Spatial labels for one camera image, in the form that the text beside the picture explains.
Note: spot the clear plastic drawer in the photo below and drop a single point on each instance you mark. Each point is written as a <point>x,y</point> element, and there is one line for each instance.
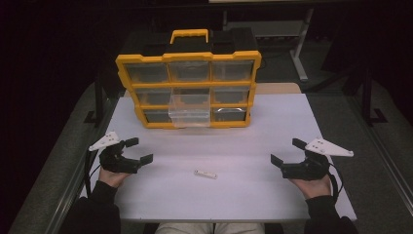
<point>189,112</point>

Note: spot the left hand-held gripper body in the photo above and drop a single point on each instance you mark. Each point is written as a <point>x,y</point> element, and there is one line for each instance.
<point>118,162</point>

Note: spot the person's legs in light trousers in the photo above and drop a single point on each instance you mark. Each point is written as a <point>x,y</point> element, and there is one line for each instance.
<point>207,228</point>

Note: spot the metal frame rail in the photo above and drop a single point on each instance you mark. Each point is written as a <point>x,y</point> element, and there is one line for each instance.
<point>69,191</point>
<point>383,156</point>

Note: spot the person's left hand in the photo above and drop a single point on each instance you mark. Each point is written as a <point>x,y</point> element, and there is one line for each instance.
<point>110,178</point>

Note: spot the black metal stand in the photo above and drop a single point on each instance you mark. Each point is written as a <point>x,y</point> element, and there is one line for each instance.
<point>367,97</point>
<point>99,104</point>

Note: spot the person's right hand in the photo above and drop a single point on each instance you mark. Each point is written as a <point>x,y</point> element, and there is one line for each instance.
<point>313,187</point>

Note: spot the white desk leg frame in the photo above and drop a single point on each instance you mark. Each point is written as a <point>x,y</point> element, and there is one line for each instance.
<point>300,48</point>

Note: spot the grid of clear cabinet drawers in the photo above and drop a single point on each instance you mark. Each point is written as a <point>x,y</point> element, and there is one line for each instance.
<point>147,72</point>

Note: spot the small clear plastic tube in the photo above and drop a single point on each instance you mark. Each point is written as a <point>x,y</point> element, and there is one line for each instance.
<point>205,174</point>

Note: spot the yellow and black drawer cabinet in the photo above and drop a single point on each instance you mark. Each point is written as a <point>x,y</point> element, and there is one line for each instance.
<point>155,58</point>

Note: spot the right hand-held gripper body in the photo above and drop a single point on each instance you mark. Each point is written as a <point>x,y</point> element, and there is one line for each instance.
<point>307,169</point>

